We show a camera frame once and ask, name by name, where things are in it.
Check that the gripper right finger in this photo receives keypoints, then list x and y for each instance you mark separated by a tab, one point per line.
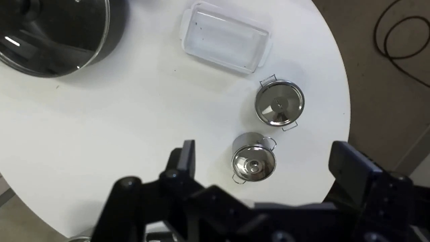
379	195

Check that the large black cooking pot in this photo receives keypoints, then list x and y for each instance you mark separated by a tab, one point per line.
116	30

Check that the tall silver pot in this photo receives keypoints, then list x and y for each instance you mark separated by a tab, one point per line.
247	138

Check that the short silver pot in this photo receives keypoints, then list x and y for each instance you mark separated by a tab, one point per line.
267	79

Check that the large glass pot lid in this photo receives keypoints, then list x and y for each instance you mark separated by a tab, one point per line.
57	37

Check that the clear plastic container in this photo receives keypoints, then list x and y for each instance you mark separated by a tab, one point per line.
224	37

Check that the flat silver pot lid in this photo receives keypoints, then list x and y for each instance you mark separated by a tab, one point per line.
279	102

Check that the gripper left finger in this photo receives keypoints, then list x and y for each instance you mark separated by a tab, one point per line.
183	188

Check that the silver pot lid with knob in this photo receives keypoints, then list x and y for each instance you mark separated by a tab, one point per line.
253	164

